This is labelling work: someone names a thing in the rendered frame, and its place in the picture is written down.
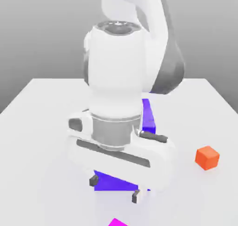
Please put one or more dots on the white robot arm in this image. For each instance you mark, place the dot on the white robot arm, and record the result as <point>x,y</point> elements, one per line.
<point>115,72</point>

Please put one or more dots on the small magenta cube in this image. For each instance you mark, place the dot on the small magenta cube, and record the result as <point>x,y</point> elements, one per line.
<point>117,223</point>

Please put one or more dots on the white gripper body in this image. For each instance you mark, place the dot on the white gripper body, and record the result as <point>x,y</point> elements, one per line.
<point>159,164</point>

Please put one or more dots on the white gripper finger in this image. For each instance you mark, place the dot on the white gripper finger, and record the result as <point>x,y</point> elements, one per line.
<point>93,181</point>
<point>134,197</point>

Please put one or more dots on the small orange cube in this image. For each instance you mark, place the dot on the small orange cube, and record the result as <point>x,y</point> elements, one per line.
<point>207,158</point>

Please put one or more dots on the large blue box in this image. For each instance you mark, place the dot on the large blue box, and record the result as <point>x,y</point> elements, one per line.
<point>113,184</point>

